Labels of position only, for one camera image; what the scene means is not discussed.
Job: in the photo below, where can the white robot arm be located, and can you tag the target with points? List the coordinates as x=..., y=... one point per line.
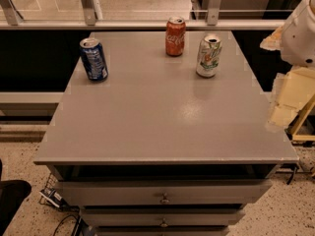
x=295, y=40

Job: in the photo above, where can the black chair seat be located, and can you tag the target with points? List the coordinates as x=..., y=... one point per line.
x=12, y=194

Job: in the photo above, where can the white green 7up can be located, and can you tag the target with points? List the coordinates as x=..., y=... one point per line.
x=208, y=55

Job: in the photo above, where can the blue Pepsi can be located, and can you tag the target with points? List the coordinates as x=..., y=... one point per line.
x=93, y=59

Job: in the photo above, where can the grey drawer cabinet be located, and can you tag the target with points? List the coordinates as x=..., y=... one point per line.
x=155, y=119

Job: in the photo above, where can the red Coke can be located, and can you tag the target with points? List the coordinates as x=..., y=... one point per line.
x=175, y=36

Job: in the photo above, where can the metal top drawer knob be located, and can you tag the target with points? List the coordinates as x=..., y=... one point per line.
x=164, y=199

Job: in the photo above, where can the middle grey drawer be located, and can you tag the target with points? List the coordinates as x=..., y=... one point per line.
x=153, y=217

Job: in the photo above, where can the yellow metal frame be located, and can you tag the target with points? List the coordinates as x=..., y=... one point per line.
x=303, y=114

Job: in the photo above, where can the grey drawer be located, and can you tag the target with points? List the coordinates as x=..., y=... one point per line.
x=145, y=193
x=153, y=217

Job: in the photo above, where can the metal window railing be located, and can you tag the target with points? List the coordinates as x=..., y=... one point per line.
x=143, y=14

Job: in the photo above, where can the blue white box on floor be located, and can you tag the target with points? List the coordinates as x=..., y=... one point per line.
x=52, y=196

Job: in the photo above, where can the metal middle drawer knob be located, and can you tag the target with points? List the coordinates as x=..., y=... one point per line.
x=163, y=223

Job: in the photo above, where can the top grey drawer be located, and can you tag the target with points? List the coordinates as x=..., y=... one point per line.
x=145, y=193

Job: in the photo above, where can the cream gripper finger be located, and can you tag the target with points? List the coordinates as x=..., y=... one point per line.
x=290, y=93
x=273, y=41

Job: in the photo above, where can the metal drawer knob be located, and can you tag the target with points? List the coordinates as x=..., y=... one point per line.
x=163, y=223
x=164, y=199

